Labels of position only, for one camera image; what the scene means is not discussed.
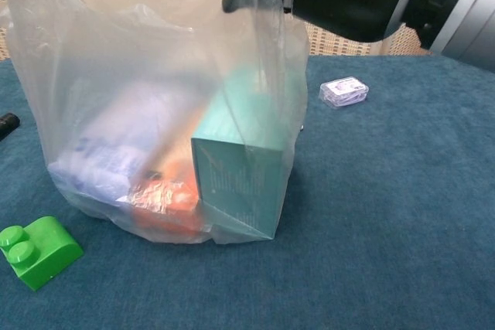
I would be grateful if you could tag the blue table cloth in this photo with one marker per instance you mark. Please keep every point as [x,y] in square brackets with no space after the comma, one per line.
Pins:
[386,210]

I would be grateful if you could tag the woven folding screen panel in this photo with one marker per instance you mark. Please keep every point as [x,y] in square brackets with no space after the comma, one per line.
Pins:
[348,46]
[3,42]

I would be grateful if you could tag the white blue printed box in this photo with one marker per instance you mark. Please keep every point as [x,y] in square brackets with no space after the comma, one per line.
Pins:
[116,160]

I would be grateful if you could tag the orange snack packet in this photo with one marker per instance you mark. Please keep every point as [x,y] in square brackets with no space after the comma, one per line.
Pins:
[170,206]

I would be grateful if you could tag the clear plastic purple case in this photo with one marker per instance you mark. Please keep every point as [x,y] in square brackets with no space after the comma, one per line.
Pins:
[344,92]

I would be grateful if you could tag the green toy building block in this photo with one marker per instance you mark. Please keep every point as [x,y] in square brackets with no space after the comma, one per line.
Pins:
[42,256]

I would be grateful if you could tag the teal cardboard box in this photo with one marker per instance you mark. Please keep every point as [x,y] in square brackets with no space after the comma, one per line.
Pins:
[239,175]

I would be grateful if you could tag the translucent plastic bag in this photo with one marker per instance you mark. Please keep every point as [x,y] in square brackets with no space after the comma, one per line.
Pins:
[96,75]

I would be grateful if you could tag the black flashlight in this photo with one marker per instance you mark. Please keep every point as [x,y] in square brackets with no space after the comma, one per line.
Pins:
[7,123]

